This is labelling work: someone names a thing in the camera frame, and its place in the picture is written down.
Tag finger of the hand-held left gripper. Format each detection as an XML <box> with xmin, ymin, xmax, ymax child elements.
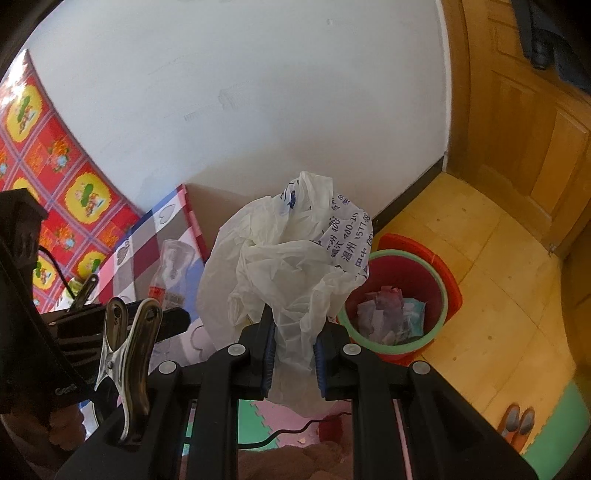
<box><xmin>48</xmin><ymin>308</ymin><xmax>191</xmax><ymax>409</ymax></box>
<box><xmin>39</xmin><ymin>302</ymin><xmax>109</xmax><ymax>330</ymax></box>

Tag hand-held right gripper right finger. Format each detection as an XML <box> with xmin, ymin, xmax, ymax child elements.
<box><xmin>314</xmin><ymin>318</ymin><xmax>539</xmax><ymax>480</ymax></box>

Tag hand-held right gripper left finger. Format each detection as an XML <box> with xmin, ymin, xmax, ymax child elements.
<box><xmin>55</xmin><ymin>307</ymin><xmax>278</xmax><ymax>480</ymax></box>

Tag clear red label plastic bottle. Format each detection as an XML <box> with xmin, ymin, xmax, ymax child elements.
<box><xmin>148</xmin><ymin>239</ymin><xmax>195</xmax><ymax>319</ymax></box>

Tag white plastic bag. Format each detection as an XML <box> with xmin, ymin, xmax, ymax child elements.
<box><xmin>196</xmin><ymin>171</ymin><xmax>370</xmax><ymax>416</ymax></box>

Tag teal wet wipes packet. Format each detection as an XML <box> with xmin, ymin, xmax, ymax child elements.
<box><xmin>402</xmin><ymin>298</ymin><xmax>428</xmax><ymax>337</ymax></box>

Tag red bin with green rim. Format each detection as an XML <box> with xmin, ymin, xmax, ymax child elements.
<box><xmin>337</xmin><ymin>249</ymin><xmax>448</xmax><ymax>367</ymax></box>

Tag person's left hand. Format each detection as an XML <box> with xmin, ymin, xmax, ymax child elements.
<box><xmin>14</xmin><ymin>406</ymin><xmax>86</xmax><ymax>448</ymax></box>

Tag metal spring clip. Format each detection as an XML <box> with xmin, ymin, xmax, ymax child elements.
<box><xmin>95</xmin><ymin>296</ymin><xmax>163</xmax><ymax>444</ymax></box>
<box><xmin>67</xmin><ymin>273</ymin><xmax>100</xmax><ymax>312</ymax></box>

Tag torn paper scraps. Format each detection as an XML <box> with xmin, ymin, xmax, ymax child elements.
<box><xmin>355</xmin><ymin>295</ymin><xmax>407</xmax><ymax>344</ymax></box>

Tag red plastic stool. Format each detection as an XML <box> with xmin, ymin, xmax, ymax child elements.
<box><xmin>374</xmin><ymin>233</ymin><xmax>463</xmax><ymax>319</ymax></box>

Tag grey orange slipper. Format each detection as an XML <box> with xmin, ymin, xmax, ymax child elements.
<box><xmin>501</xmin><ymin>405</ymin><xmax>520</xmax><ymax>446</ymax></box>
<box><xmin>516</xmin><ymin>406</ymin><xmax>536</xmax><ymax>437</ymax></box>

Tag dark blue hanging garment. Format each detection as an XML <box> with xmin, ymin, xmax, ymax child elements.
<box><xmin>510</xmin><ymin>0</ymin><xmax>591</xmax><ymax>93</ymax></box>

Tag black cable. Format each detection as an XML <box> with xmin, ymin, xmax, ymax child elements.
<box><xmin>37</xmin><ymin>247</ymin><xmax>352</xmax><ymax>450</ymax></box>

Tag red yellow floral wall cloth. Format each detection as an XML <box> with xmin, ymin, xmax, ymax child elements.
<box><xmin>0</xmin><ymin>48</ymin><xmax>146</xmax><ymax>315</ymax></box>

